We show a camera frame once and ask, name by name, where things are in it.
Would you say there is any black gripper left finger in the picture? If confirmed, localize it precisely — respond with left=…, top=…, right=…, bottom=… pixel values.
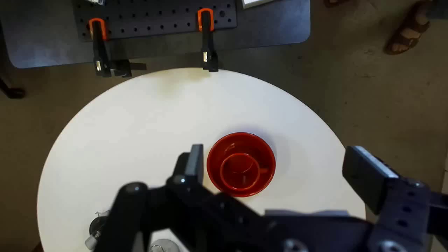
left=166, top=144, right=204, bottom=186

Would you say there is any steel lid with knob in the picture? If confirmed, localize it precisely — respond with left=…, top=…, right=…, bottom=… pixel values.
left=84, top=211, right=109, bottom=252

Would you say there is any left orange-handled black clamp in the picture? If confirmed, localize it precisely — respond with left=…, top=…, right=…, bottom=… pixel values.
left=88, top=16, right=131, bottom=77

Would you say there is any red cup in bowl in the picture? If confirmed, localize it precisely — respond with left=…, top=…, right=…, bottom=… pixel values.
left=218, top=152, right=264, bottom=191

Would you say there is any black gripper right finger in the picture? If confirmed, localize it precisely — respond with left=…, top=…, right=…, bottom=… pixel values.
left=341, top=145, right=400, bottom=214

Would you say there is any sandaled foot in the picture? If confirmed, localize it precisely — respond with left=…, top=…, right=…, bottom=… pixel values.
left=383, top=0, right=432, bottom=54

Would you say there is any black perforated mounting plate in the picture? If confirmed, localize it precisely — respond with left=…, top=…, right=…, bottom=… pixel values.
left=71, top=0, right=238, bottom=39

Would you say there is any orange-handled black clamp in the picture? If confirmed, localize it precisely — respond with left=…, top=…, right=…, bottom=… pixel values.
left=88, top=16, right=131, bottom=77
left=196, top=7, right=218, bottom=71

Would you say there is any right orange-handled black clamp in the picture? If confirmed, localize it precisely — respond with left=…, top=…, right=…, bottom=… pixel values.
left=196, top=7, right=218, bottom=71

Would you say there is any dark blue-grey side table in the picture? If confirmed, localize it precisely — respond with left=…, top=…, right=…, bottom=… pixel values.
left=0, top=0, right=311, bottom=68

